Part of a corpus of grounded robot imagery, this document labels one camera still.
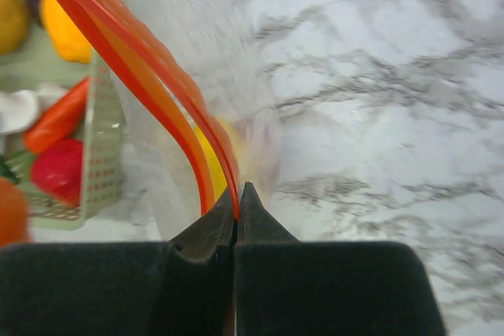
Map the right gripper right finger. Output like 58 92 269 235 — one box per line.
234 183 447 335

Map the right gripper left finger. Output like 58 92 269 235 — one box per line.
1 193 236 335

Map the yellow toy squash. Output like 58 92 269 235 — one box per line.
192 115 253 203

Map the clear zip bag orange zipper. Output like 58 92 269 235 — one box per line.
57 0 280 239

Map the green plastic basket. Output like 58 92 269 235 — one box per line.
1 23 125 231

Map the purple toy onion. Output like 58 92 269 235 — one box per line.
255 122 283 198

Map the red toy apple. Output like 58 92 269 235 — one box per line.
31 138 83 208

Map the orange toy pumpkin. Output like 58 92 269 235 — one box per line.
0 177 31 247

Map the orange toy carrot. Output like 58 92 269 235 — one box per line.
23 76 91 153

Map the green toy cucumber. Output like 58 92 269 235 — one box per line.
0 157 20 185

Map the white toy mushroom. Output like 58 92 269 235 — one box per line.
1 82 69 135

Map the yellow bell pepper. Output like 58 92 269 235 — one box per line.
39 0 92 65

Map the dark purple toy eggplant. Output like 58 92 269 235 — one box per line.
26 0 43 26

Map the brown toy potato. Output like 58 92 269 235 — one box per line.
0 0 30 56

